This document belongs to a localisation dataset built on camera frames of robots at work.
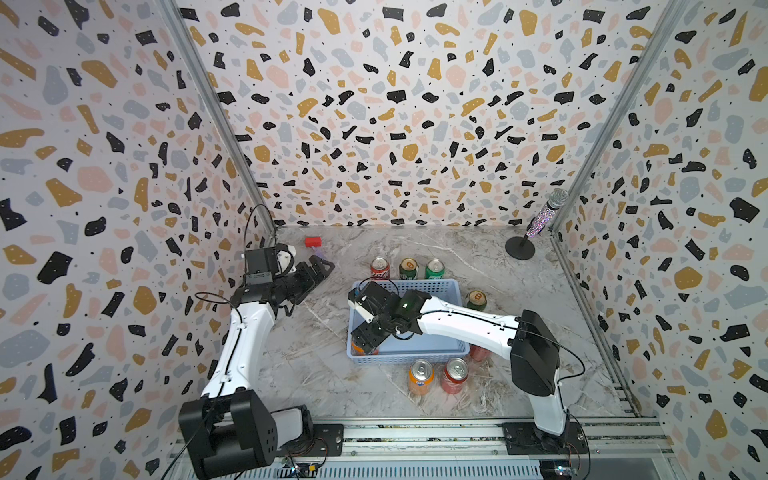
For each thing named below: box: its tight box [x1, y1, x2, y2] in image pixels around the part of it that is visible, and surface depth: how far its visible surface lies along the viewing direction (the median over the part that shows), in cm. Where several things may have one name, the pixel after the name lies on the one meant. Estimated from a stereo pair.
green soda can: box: [425, 258, 446, 279], surface depth 99 cm
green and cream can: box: [399, 257, 419, 280], surface depth 99 cm
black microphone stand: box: [505, 234, 536, 260], surface depth 117 cm
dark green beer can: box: [466, 289, 487, 312], surface depth 90 cm
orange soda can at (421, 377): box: [408, 358, 435, 397], surface depth 76 cm
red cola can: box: [370, 256, 390, 281], surface depth 99 cm
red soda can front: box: [441, 357, 469, 395], surface depth 76 cm
